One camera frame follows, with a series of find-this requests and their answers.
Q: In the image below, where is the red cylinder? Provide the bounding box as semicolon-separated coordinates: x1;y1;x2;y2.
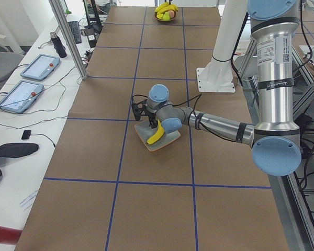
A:
0;226;22;245

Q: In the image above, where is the blue teach pendant near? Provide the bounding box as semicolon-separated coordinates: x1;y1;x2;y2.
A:
0;80;44;114

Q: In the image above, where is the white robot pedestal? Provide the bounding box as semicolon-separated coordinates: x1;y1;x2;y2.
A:
196;0;247;93

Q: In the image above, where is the blue square plate orange rim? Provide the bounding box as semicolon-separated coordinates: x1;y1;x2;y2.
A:
134;120;181;152

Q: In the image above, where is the black keyboard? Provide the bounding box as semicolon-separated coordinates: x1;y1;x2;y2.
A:
68;21;82;44

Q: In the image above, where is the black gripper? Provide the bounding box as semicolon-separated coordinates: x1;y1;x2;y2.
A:
145;111;158;129

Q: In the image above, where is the blue teach pendant far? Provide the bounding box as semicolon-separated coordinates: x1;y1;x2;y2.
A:
20;54;60;81

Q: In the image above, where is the small black device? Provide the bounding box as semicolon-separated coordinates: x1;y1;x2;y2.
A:
21;130;31;140

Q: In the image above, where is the yellow banana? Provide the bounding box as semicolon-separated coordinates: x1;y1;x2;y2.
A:
147;120;165;145
154;2;178;15

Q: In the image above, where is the aluminium frame post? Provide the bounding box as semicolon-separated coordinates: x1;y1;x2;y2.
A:
49;0;87;80

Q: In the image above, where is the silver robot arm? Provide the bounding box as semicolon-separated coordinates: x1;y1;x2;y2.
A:
142;1;301;176

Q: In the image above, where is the blue teach pendant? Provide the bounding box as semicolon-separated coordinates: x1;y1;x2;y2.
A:
20;54;60;81
0;80;44;114

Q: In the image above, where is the wicker fruit basket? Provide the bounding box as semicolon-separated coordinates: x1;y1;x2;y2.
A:
154;13;177;22

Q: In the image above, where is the black cloth bag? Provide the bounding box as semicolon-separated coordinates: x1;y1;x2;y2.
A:
0;143;39;177

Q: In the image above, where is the black water bottle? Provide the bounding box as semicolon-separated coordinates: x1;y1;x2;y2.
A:
50;32;67;58

